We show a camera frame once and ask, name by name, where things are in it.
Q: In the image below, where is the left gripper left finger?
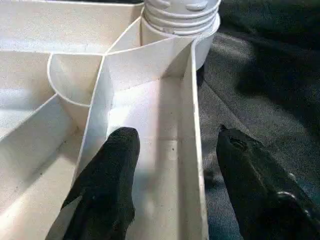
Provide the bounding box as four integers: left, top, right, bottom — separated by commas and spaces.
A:
61, 126, 141, 240

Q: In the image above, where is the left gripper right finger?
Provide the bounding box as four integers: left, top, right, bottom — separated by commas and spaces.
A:
215, 124, 320, 240

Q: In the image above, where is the white plastic table top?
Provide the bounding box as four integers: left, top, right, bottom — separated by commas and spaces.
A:
0, 0, 222, 240

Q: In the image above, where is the white plastic table leg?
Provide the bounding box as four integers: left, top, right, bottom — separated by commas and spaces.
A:
141, 0, 222, 36

